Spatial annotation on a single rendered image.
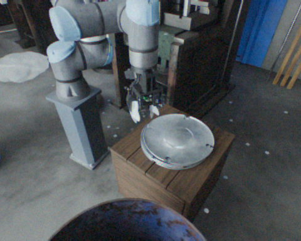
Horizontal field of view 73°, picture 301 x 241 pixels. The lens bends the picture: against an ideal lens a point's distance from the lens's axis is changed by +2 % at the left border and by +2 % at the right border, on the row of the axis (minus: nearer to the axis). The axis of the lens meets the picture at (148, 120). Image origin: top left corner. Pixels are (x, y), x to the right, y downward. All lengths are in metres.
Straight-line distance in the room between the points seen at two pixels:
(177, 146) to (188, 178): 0.13
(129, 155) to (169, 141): 0.17
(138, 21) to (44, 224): 0.97
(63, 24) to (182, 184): 0.59
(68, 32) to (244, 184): 1.09
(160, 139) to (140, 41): 0.45
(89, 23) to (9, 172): 1.08
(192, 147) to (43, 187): 0.83
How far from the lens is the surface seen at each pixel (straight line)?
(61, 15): 0.54
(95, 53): 0.93
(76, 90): 0.96
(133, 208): 0.61
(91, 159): 1.22
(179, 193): 0.73
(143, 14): 0.49
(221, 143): 0.91
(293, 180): 1.41
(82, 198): 1.17
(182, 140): 0.84
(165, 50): 1.17
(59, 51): 0.90
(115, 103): 1.64
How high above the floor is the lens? 0.98
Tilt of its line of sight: 41 degrees down
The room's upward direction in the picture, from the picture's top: straight up
